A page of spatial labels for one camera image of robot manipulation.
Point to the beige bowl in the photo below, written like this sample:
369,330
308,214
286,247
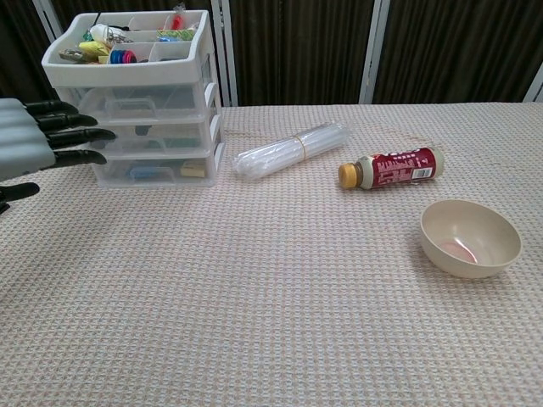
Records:
466,246

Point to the bundle of clear tubes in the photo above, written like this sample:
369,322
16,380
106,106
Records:
292,150

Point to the yellow eraser block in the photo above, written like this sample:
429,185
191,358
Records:
193,168

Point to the beige woven tablecloth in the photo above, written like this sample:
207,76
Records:
271,297

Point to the blue yellow packet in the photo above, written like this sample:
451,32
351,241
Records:
178,35

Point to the red white sachet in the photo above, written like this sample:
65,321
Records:
179,17

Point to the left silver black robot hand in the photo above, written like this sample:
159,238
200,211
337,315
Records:
21,140

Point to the green candy wrapper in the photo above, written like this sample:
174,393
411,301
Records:
87,36

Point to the grey metal partition post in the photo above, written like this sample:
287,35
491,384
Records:
44,15
535,85
225,55
373,51

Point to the blue object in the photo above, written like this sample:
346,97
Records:
150,174

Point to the stack of coloured discs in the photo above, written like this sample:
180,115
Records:
124,56

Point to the colourful snack packet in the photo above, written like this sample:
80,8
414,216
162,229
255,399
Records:
76,56

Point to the clear plastic drawer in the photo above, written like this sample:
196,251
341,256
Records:
157,174

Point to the red label coffee bottle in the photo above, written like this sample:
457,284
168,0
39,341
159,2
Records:
394,167

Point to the white drawer organizer with trinkets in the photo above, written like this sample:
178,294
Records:
127,74

